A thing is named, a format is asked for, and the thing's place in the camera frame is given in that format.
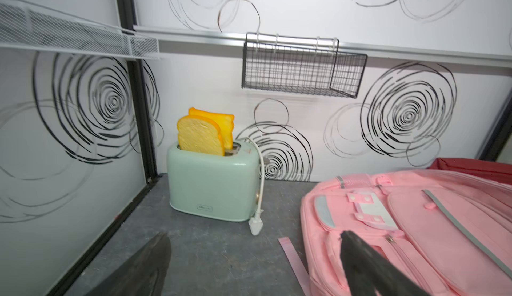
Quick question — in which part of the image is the black left corner post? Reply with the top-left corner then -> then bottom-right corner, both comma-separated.
117,0 -> 158,183

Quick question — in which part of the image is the front toast slice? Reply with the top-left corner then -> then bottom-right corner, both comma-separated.
177,115 -> 225,156

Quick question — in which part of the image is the white mesh wall shelf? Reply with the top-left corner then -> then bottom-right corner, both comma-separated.
1,0 -> 159,59

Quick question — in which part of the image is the toast slice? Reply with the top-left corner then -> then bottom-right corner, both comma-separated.
177,115 -> 225,156
188,107 -> 235,150

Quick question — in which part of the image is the rear toast slice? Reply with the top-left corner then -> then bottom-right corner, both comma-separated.
188,107 -> 235,150

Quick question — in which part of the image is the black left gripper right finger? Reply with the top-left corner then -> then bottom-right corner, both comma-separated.
340,231 -> 427,295

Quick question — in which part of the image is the mint green toaster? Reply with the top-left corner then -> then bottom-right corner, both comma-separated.
167,137 -> 265,236

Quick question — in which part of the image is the black corner frame post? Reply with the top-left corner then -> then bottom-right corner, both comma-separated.
479,93 -> 511,161

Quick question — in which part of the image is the pink backpack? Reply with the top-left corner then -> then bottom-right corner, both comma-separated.
280,169 -> 511,295

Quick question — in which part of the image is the grey wall rail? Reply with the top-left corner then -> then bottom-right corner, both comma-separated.
134,25 -> 511,69

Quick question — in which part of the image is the red backpack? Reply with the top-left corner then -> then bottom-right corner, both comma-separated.
428,158 -> 512,185

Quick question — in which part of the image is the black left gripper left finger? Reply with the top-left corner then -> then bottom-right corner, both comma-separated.
87,232 -> 172,295

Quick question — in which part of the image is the black wire basket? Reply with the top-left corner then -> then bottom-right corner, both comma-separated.
241,41 -> 368,99

